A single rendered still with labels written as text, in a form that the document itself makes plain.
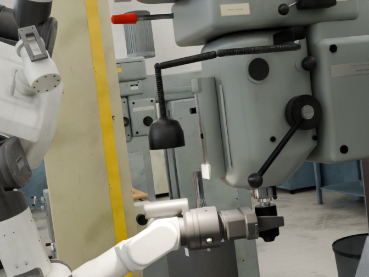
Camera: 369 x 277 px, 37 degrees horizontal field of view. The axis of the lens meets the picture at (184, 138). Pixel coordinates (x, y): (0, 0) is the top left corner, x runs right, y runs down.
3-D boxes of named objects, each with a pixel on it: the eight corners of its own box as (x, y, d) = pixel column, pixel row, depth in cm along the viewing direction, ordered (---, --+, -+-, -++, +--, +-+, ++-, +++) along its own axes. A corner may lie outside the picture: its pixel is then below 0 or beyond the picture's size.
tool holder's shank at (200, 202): (194, 211, 154) (189, 171, 153) (205, 209, 155) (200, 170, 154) (198, 212, 151) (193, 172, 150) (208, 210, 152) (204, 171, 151)
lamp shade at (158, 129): (142, 150, 110) (138, 120, 110) (168, 145, 115) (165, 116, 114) (166, 149, 105) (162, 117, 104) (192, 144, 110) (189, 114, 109)
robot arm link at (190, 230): (203, 253, 114) (149, 260, 114) (199, 242, 125) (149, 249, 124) (197, 199, 114) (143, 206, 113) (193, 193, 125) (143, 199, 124)
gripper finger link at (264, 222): (284, 227, 117) (255, 231, 117) (282, 212, 117) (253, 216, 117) (285, 229, 116) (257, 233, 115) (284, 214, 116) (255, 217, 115)
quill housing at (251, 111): (245, 195, 106) (225, 30, 105) (207, 185, 126) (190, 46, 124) (329, 179, 112) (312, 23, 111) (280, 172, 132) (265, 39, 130)
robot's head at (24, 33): (27, 83, 118) (24, 61, 111) (14, 53, 121) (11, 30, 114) (55, 76, 120) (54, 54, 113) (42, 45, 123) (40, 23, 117)
